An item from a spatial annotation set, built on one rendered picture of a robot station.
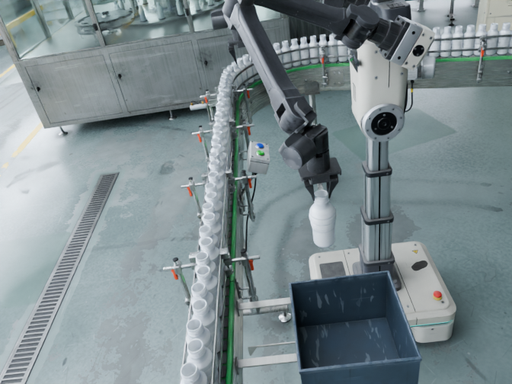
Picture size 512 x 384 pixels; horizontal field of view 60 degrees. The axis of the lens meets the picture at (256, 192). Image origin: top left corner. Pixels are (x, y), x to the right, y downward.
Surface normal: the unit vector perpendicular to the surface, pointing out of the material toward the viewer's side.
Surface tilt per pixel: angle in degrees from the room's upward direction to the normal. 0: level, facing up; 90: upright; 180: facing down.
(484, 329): 0
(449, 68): 90
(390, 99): 101
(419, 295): 0
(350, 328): 0
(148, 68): 90
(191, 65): 90
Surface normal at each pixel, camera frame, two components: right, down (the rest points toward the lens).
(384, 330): -0.15, -0.81
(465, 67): -0.29, 0.58
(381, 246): 0.02, 0.57
